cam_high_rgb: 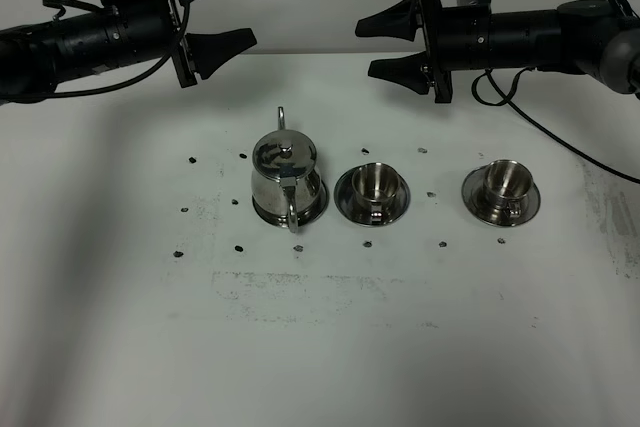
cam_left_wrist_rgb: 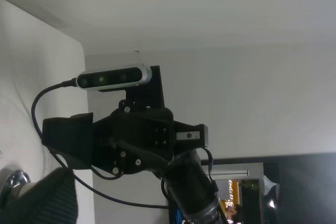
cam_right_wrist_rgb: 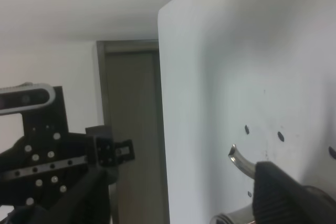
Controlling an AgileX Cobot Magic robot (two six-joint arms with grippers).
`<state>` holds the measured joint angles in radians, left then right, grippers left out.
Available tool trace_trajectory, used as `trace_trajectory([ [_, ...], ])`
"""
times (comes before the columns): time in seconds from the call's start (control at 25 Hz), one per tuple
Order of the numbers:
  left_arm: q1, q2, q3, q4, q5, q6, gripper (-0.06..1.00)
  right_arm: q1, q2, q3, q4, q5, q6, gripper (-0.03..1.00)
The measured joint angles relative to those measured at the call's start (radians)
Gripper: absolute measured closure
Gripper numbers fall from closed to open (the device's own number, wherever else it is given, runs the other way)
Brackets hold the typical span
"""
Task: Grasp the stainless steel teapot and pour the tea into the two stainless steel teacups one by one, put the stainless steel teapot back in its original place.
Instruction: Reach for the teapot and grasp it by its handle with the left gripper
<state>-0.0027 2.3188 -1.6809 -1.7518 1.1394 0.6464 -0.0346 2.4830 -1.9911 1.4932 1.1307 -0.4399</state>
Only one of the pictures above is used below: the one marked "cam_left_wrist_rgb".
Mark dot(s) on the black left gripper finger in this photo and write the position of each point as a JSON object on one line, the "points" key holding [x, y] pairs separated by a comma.
{"points": [[52, 199]]}

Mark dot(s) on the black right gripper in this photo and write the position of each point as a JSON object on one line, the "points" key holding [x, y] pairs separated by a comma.
{"points": [[132, 138]]}

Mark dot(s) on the stainless steel teapot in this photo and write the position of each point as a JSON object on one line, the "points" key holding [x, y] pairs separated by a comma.
{"points": [[12, 181]]}

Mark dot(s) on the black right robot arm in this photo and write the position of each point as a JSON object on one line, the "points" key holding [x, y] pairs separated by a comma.
{"points": [[189, 186]]}

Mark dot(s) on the dark monitor screen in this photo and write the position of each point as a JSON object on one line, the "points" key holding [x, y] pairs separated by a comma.
{"points": [[306, 185]]}

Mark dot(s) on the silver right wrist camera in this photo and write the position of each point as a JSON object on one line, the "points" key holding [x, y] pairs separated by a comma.
{"points": [[116, 78]]}

